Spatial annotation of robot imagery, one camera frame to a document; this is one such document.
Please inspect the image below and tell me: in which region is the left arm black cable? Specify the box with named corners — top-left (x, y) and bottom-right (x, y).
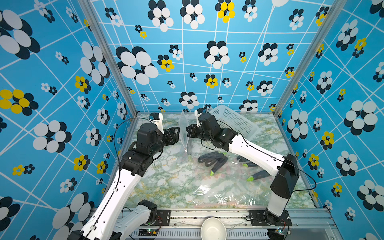
top-left (113, 116), bottom-right (151, 169)

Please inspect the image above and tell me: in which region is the eggplant with green stem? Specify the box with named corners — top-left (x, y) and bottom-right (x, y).
top-left (247, 170), bottom-right (270, 182)

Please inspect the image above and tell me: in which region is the clear pink-dotted zip bag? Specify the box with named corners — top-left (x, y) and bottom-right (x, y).
top-left (236, 155), bottom-right (274, 206)

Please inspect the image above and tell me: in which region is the white plastic basket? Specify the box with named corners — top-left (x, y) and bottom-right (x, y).
top-left (209, 105), bottom-right (261, 140)

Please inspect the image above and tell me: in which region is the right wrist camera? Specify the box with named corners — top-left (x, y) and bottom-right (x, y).
top-left (195, 108), bottom-right (206, 127)

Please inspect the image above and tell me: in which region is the dark purple eggplant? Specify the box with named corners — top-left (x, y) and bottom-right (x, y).
top-left (243, 162), bottom-right (258, 168)

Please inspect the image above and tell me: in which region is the white bowl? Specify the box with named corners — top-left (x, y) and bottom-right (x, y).
top-left (201, 218), bottom-right (227, 240)

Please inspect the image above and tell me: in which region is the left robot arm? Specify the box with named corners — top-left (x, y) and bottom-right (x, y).
top-left (68, 121), bottom-right (180, 240)

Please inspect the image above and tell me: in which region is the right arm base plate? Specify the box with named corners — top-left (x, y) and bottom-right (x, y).
top-left (246, 209), bottom-right (292, 227)

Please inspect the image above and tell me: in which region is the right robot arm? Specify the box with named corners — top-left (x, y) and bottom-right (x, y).
top-left (186, 109), bottom-right (300, 226)

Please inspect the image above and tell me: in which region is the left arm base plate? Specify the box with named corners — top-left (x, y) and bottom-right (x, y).
top-left (142, 209), bottom-right (171, 227)

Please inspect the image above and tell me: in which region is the aluminium front rail frame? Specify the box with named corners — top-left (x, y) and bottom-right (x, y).
top-left (80, 207), bottom-right (343, 240)

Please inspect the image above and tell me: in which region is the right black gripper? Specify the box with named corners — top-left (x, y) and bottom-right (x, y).
top-left (185, 123), bottom-right (215, 144)

